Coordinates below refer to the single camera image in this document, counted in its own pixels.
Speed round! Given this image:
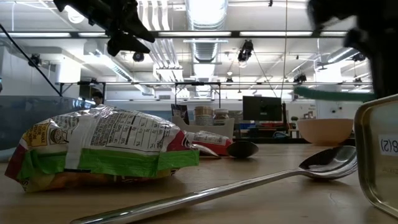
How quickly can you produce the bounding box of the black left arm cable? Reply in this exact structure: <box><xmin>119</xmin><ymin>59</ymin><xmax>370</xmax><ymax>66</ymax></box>
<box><xmin>0</xmin><ymin>24</ymin><xmax>62</xmax><ymax>96</ymax></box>

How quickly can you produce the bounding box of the red ramen packet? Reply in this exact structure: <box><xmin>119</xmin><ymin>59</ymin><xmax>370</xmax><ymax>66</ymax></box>
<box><xmin>185</xmin><ymin>130</ymin><xmax>233</xmax><ymax>157</ymax></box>

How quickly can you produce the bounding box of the green ramen packet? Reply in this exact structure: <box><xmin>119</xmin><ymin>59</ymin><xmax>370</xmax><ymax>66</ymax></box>
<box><xmin>4</xmin><ymin>104</ymin><xmax>200</xmax><ymax>193</ymax></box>

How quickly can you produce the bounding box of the person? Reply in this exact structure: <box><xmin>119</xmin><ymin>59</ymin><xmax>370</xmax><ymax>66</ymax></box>
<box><xmin>91</xmin><ymin>90</ymin><xmax>104</xmax><ymax>106</ymax></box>

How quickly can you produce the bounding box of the glass jar white lid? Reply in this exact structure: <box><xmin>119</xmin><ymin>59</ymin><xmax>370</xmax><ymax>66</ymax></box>
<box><xmin>213</xmin><ymin>108</ymin><xmax>230</xmax><ymax>126</ymax></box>

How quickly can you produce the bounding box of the silver spoon orange handle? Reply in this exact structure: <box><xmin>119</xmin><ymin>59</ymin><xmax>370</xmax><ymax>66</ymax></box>
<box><xmin>192</xmin><ymin>139</ymin><xmax>259</xmax><ymax>159</ymax></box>

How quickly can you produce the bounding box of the white column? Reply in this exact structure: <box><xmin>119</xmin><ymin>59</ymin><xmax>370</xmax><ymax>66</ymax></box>
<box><xmin>314</xmin><ymin>84</ymin><xmax>345</xmax><ymax>119</ymax></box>

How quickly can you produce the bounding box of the translucent grey plastic bin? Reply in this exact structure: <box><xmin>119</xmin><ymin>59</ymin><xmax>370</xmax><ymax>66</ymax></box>
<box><xmin>0</xmin><ymin>95</ymin><xmax>105</xmax><ymax>162</ymax></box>

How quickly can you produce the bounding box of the red rectangular tin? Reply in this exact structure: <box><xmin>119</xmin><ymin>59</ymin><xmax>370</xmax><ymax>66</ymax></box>
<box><xmin>353</xmin><ymin>93</ymin><xmax>398</xmax><ymax>218</ymax></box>

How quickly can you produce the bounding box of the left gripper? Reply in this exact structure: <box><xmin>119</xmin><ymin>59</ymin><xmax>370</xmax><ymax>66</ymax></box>
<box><xmin>88</xmin><ymin>0</ymin><xmax>155</xmax><ymax>57</ymax></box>

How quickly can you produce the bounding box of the thin hanging cable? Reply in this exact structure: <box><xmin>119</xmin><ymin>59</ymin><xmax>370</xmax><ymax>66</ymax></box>
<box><xmin>280</xmin><ymin>0</ymin><xmax>289</xmax><ymax>100</ymax></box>

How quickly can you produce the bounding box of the all-metal silver spoon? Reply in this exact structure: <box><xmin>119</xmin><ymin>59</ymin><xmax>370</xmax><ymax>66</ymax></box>
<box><xmin>70</xmin><ymin>145</ymin><xmax>359</xmax><ymax>224</ymax></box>

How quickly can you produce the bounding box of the white plastic bin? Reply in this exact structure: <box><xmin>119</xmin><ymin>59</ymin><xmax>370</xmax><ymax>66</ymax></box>
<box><xmin>172</xmin><ymin>115</ymin><xmax>236</xmax><ymax>144</ymax></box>

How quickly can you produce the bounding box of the black monitor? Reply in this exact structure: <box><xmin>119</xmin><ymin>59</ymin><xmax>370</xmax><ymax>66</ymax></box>
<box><xmin>242</xmin><ymin>95</ymin><xmax>283</xmax><ymax>122</ymax></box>

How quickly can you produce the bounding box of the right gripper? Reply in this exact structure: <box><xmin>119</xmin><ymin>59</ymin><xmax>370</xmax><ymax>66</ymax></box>
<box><xmin>345</xmin><ymin>18</ymin><xmax>398</xmax><ymax>99</ymax></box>

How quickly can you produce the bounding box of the dark cluttered desk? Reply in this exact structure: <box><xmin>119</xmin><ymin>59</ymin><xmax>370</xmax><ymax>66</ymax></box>
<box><xmin>241</xmin><ymin>121</ymin><xmax>299</xmax><ymax>144</ymax></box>

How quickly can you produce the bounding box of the peach bowl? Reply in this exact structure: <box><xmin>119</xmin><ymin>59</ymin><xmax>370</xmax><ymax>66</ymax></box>
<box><xmin>297</xmin><ymin>118</ymin><xmax>354</xmax><ymax>147</ymax></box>

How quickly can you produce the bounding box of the black aluminium table frame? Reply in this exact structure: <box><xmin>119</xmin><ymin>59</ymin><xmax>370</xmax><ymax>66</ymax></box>
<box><xmin>0</xmin><ymin>30</ymin><xmax>349</xmax><ymax>39</ymax></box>

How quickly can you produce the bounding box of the small tan cup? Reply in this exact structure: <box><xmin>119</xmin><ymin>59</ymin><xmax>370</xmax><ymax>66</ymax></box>
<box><xmin>193</xmin><ymin>106</ymin><xmax>214</xmax><ymax>126</ymax></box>

